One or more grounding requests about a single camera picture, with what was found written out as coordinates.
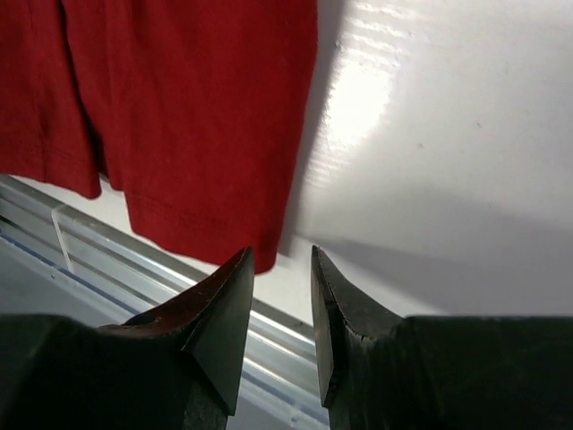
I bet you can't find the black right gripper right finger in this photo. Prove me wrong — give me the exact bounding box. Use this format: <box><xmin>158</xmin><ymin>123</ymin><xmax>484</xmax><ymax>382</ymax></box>
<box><xmin>311</xmin><ymin>247</ymin><xmax>572</xmax><ymax>429</ymax></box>

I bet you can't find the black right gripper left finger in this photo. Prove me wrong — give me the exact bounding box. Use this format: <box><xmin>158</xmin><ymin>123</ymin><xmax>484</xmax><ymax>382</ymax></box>
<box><xmin>1</xmin><ymin>247</ymin><xmax>254</xmax><ymax>429</ymax></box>

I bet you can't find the dark red t shirt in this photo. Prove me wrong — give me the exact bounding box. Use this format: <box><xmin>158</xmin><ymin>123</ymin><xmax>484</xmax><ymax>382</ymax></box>
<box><xmin>1</xmin><ymin>1</ymin><xmax>318</xmax><ymax>273</ymax></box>

